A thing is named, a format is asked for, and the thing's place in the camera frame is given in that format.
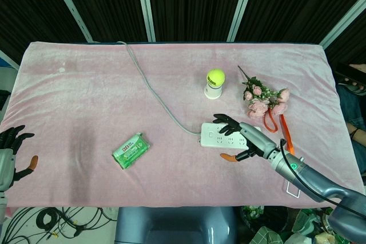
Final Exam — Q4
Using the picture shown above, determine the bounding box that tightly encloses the left black grey robot hand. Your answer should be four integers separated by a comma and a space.
0, 125, 39, 192

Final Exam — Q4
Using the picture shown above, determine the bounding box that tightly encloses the right black grey robot hand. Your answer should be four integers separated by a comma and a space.
213, 113, 280, 163

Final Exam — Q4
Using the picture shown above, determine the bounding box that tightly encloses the white power strip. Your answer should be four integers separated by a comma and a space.
197, 122, 261, 151

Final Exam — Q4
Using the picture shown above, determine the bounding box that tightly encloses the pink artificial flower bouquet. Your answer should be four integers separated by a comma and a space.
237, 65, 291, 119

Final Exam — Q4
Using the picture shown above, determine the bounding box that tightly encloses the white badge holder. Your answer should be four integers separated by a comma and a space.
285, 181, 301, 198

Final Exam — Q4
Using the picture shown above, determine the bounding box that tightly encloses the white cup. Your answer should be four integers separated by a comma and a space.
204, 81, 223, 100

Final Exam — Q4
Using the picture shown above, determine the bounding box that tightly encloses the yellow tennis ball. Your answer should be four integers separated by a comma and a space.
206, 68, 226, 88

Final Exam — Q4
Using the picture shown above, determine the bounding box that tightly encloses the black bin with trash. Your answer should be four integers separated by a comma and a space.
241, 205, 290, 233

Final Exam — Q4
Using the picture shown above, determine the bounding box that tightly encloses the green checkered bag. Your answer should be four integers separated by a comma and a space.
248, 226, 288, 244

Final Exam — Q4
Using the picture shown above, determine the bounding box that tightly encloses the seated person in jeans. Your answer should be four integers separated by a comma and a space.
337, 62, 366, 178

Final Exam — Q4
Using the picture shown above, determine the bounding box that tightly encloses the pink velvet table cloth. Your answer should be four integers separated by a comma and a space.
0, 41, 365, 208

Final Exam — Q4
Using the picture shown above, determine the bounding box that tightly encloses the grey blue robot torso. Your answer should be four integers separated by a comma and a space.
114, 206, 238, 244

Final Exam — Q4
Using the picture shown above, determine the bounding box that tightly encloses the green snack packet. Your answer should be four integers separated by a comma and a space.
111, 131, 151, 170

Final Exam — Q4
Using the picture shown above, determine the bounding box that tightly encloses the orange lanyard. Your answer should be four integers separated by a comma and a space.
263, 111, 296, 155

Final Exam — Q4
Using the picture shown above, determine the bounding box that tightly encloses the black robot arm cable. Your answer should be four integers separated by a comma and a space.
279, 138, 366, 218

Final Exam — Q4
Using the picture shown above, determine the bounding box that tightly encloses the black floor cable bundle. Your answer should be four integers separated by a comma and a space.
0, 206, 118, 241

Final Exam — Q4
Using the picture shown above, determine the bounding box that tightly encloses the grey power strip cable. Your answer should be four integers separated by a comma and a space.
116, 41, 202, 135

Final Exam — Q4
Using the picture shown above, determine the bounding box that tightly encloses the white partition frame post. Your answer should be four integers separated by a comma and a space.
45, 0, 94, 42
134, 0, 157, 42
320, 0, 366, 49
226, 0, 260, 43

